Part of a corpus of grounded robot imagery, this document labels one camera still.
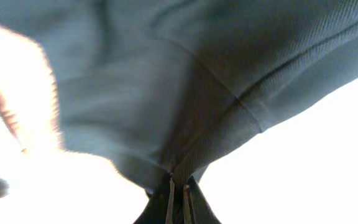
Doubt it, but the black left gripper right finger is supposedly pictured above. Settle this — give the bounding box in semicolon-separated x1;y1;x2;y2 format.
183;176;221;224

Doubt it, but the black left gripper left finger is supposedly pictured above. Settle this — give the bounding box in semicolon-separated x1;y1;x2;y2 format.
134;174;175;224

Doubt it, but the black t-shirt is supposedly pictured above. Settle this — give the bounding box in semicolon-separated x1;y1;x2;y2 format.
0;0;358;192

